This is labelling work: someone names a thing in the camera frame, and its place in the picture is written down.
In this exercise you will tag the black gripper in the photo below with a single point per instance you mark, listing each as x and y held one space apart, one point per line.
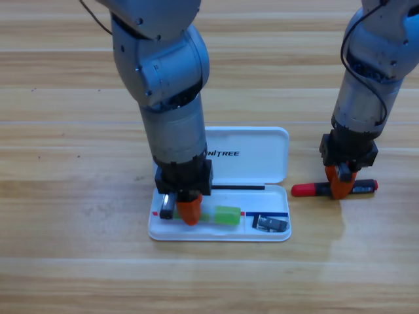
183 178
347 148

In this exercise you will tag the red and black marker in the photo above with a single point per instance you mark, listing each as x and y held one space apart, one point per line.
307 190

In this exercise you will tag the green highlighter pen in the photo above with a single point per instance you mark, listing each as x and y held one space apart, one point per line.
226 216

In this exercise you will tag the white Unitree pencil case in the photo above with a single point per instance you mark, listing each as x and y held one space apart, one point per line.
258 170

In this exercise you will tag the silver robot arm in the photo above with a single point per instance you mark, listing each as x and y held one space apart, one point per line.
170 85
370 85

